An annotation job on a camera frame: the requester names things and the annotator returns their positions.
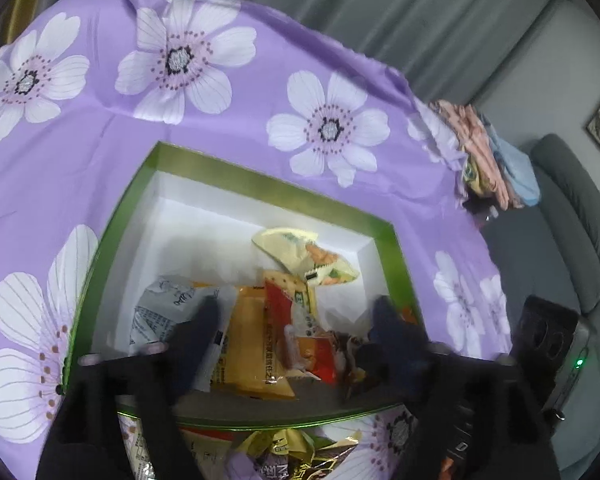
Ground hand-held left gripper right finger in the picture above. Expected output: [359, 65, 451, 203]
[367, 295, 563, 480]

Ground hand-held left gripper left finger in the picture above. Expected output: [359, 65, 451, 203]
[35, 295, 226, 480]

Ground white grey snack packet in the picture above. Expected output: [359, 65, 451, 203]
[130, 275, 238, 391]

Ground dark brown snack packet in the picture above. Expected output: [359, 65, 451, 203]
[330, 330, 381, 396]

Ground orange yellow snack packet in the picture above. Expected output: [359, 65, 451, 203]
[210, 282, 297, 401]

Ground red snack packet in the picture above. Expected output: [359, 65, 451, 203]
[264, 280, 353, 386]

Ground yellow green snack packet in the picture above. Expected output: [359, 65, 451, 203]
[252, 227, 361, 288]

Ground green cardboard box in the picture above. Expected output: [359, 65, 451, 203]
[62, 141, 423, 431]

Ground white printed snack packet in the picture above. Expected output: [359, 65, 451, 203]
[117, 417, 153, 480]

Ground grey sofa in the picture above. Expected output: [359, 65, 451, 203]
[480, 132, 600, 480]

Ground pile of folded clothes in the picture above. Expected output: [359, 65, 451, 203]
[430, 100, 541, 221]

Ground purple floral cloth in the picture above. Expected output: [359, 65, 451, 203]
[0, 0, 513, 480]

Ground grey curtain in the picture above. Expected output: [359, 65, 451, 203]
[30, 0, 566, 111]

